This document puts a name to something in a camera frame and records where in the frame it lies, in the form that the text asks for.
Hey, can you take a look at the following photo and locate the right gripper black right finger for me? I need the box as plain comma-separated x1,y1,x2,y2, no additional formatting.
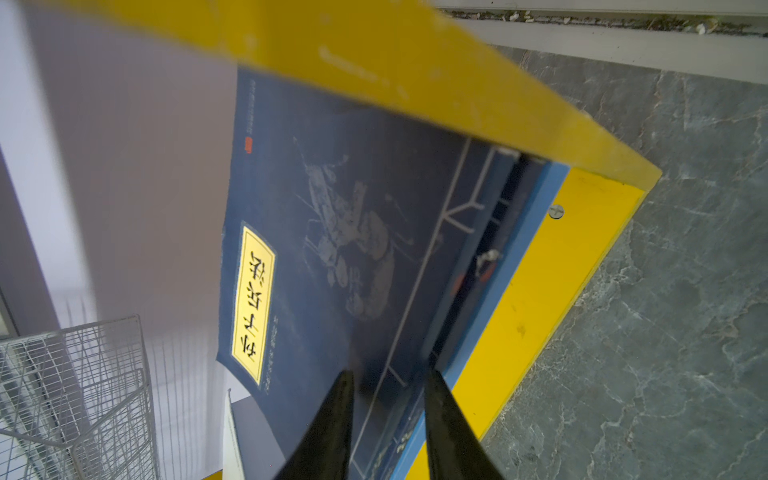
424,368,503,480

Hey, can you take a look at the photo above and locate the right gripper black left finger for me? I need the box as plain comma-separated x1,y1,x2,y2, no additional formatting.
275,370,355,480

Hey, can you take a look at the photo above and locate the white Spanish text book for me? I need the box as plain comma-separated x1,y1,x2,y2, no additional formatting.
222,390,246,480

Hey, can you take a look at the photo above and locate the blue Lunyu book yellow label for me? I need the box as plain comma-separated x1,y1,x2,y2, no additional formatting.
425,150,551,378

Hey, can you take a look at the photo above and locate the yellow pink blue bookshelf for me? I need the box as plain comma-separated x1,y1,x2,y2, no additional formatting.
24,1,660,479

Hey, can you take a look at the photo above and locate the white wire divider rack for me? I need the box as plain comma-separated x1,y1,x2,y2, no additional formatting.
1,316,161,479

